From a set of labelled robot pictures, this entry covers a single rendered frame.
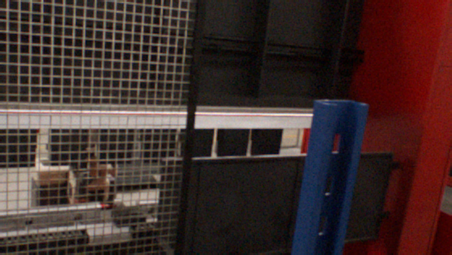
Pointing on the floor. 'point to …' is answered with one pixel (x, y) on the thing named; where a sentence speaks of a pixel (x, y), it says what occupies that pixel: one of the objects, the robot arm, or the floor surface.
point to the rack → (321, 112)
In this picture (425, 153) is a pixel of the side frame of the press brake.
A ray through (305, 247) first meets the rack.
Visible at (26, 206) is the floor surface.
